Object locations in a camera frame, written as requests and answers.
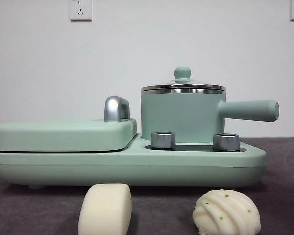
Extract glass pot lid green knob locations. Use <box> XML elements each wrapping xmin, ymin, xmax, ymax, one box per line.
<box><xmin>140</xmin><ymin>67</ymin><xmax>226</xmax><ymax>92</ymax></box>

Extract plain white rectangular steamed bun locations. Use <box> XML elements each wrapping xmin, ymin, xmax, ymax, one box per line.
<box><xmin>77</xmin><ymin>183</ymin><xmax>133</xmax><ymax>235</ymax></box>

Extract pleated white bun green flecks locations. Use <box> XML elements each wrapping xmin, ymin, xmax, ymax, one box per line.
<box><xmin>192</xmin><ymin>189</ymin><xmax>262</xmax><ymax>235</ymax></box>

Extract chrome control knob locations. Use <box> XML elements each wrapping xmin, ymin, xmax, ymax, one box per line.
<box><xmin>212</xmin><ymin>133</ymin><xmax>241</xmax><ymax>151</ymax></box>
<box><xmin>150</xmin><ymin>131</ymin><xmax>176</xmax><ymax>150</ymax></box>

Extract mint green breakfast machine base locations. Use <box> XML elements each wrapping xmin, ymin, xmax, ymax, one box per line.
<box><xmin>0</xmin><ymin>137</ymin><xmax>268</xmax><ymax>190</ymax></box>

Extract mint green pot with handle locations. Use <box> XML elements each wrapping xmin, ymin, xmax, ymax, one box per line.
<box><xmin>140</xmin><ymin>88</ymin><xmax>280</xmax><ymax>145</ymax></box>

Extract mint griddle lid chrome handle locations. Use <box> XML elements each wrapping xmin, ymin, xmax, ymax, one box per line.
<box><xmin>0</xmin><ymin>96</ymin><xmax>139</xmax><ymax>153</ymax></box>

